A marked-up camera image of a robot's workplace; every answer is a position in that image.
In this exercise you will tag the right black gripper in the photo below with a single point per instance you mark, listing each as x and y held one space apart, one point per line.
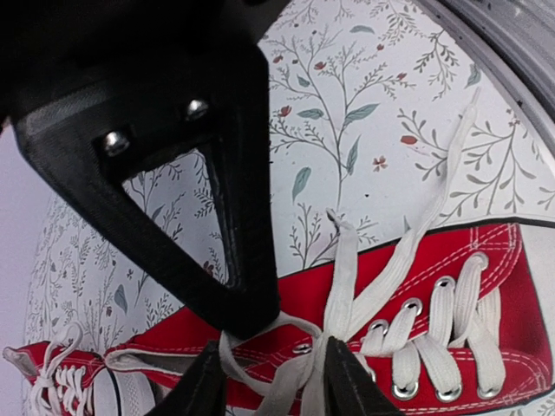
40 37

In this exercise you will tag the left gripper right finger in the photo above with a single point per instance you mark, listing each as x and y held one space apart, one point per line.
348 388

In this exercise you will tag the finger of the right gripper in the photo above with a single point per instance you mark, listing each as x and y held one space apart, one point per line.
169 161

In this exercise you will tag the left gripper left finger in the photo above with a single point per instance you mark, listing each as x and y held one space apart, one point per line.
201 390

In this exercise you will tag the red sneaker with laces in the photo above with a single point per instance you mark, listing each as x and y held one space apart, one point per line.
68 381

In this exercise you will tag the floral patterned table mat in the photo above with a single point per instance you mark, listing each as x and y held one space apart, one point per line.
364 98

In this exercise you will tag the front aluminium rail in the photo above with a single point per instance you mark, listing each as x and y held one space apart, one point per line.
515 40

